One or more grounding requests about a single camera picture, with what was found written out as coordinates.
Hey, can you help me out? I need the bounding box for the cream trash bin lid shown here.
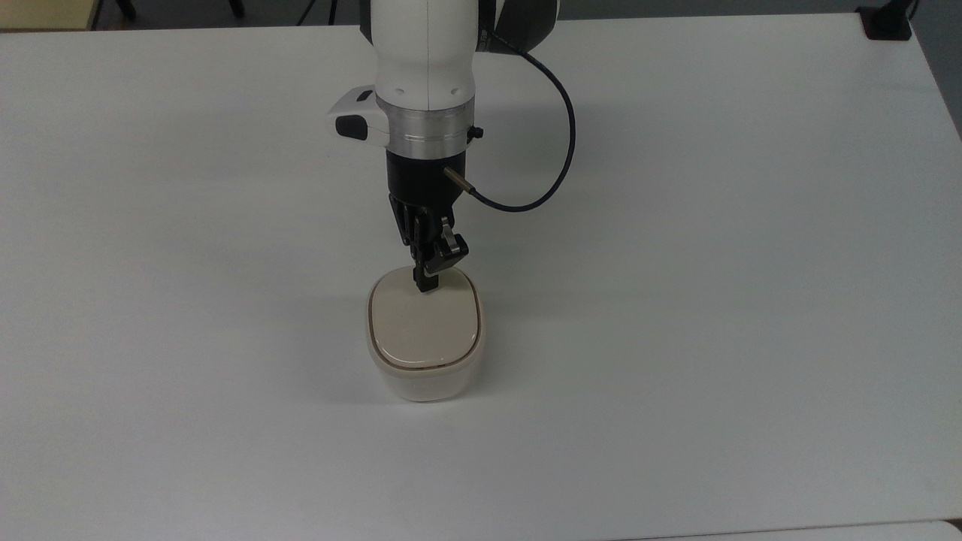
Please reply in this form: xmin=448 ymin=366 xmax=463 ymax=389
xmin=371 ymin=267 xmax=481 ymax=367

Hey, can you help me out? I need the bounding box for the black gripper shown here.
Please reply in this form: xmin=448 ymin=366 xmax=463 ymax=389
xmin=386 ymin=149 xmax=471 ymax=294

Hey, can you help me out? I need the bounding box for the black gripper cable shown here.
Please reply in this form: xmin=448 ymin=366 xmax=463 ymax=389
xmin=443 ymin=29 xmax=578 ymax=214

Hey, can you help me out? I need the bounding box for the light wooden cabinet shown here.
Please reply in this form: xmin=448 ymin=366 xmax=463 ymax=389
xmin=0 ymin=0 xmax=103 ymax=32

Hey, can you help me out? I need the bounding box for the cream plastic trash bin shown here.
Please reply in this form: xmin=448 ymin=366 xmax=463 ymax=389
xmin=366 ymin=264 xmax=487 ymax=403

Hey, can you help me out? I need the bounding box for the black table clamp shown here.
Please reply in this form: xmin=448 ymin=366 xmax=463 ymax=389
xmin=856 ymin=0 xmax=919 ymax=41

